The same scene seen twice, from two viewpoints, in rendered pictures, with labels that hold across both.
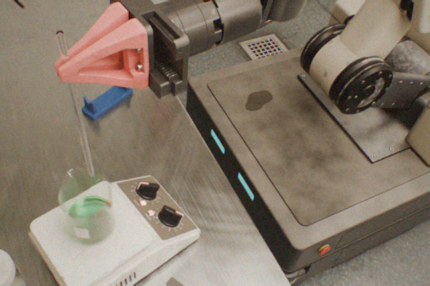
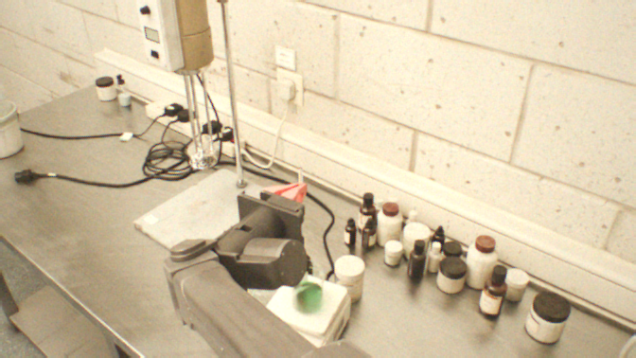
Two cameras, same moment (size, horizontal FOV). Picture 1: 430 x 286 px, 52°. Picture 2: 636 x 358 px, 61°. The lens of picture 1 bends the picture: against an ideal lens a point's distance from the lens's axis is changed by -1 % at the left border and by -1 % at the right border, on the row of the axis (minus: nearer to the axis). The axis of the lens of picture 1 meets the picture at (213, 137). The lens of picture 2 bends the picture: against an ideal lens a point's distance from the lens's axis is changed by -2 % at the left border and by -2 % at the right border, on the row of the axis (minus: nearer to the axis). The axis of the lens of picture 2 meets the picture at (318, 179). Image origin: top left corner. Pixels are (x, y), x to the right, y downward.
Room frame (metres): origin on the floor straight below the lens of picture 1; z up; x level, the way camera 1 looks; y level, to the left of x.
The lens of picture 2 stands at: (0.92, -0.07, 1.60)
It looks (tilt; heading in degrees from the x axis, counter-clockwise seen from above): 35 degrees down; 160
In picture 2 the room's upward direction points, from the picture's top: straight up
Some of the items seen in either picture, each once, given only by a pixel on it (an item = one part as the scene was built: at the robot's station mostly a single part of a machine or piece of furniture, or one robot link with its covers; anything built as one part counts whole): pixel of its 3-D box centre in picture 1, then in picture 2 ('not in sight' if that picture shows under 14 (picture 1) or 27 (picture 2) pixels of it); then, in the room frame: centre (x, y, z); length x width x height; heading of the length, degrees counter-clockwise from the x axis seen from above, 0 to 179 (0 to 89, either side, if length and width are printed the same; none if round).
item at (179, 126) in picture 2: not in sight; (192, 126); (-0.57, 0.06, 0.77); 0.40 x 0.06 x 0.04; 31
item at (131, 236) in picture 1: (91, 233); (306, 301); (0.26, 0.14, 0.83); 0.12 x 0.12 x 0.01; 45
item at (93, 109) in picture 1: (107, 95); not in sight; (0.57, 0.21, 0.77); 0.10 x 0.03 x 0.04; 146
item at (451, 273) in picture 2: not in sight; (451, 275); (0.25, 0.46, 0.78); 0.05 x 0.05 x 0.06
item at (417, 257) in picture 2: not in sight; (417, 258); (0.20, 0.41, 0.79); 0.04 x 0.04 x 0.09
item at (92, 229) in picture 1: (88, 208); (309, 289); (0.27, 0.14, 0.88); 0.07 x 0.06 x 0.08; 38
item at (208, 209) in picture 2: not in sight; (206, 208); (-0.17, 0.03, 0.76); 0.30 x 0.20 x 0.01; 121
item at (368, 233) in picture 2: not in sight; (369, 231); (0.08, 0.35, 0.79); 0.03 x 0.03 x 0.08
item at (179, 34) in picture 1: (175, 30); (260, 230); (0.35, 0.05, 1.10); 0.10 x 0.07 x 0.07; 41
